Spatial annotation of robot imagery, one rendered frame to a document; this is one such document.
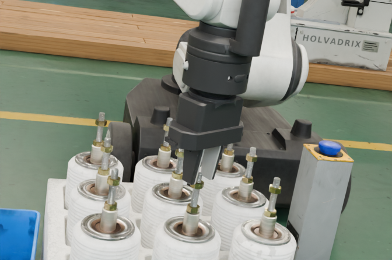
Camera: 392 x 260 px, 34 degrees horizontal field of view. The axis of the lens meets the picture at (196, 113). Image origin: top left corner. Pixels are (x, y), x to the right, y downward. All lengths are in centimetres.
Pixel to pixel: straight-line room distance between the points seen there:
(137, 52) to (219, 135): 206
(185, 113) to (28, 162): 95
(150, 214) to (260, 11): 40
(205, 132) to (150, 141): 61
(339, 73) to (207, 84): 238
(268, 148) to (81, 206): 63
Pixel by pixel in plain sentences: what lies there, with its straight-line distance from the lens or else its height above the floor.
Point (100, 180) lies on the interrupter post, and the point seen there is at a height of 27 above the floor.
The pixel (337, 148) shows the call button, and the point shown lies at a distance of 117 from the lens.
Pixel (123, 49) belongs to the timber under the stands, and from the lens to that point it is 289.
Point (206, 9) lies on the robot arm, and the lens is 79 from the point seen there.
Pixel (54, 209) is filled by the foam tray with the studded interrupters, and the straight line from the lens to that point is 111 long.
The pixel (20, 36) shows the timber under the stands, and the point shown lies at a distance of 288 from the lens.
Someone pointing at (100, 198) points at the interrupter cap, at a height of 25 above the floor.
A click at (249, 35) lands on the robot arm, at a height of 55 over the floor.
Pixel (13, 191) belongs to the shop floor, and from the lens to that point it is 158.
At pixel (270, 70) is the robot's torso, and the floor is 40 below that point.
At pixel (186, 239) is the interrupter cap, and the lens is 91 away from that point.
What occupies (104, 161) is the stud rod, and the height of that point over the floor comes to 30.
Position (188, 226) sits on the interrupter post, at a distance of 93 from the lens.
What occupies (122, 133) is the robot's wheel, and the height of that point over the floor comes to 19.
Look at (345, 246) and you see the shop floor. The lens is 157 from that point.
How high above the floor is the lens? 69
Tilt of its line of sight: 17 degrees down
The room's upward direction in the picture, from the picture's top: 9 degrees clockwise
